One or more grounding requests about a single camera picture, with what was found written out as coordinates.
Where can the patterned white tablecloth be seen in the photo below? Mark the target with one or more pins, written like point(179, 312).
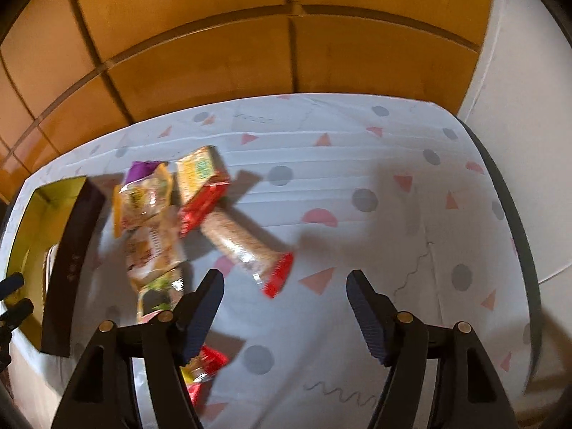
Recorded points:
point(395, 188)

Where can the yellow green silver snack bag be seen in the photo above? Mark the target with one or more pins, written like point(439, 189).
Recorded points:
point(161, 294)

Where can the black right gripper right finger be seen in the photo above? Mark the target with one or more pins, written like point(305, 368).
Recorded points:
point(467, 392)

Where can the green yellow cracker pack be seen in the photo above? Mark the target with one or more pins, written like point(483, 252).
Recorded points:
point(196, 171)

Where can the beige round pastry pack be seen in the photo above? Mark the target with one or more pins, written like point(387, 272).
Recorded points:
point(154, 249)

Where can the red-ended sesame bar pack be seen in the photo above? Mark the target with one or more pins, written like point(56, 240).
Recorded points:
point(200, 210)

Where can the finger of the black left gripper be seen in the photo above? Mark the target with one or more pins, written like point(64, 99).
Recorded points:
point(10, 285)
point(13, 317)

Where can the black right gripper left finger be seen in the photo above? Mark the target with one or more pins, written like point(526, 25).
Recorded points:
point(102, 390)

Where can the red white Angel Love packet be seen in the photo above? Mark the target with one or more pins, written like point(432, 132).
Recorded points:
point(201, 369)

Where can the dark box with gold interior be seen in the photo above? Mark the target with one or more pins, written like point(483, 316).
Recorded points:
point(48, 253)

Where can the purple snack packet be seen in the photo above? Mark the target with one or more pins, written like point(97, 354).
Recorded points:
point(140, 170)

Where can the orange seed snack bag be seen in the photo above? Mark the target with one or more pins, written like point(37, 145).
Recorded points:
point(136, 202)

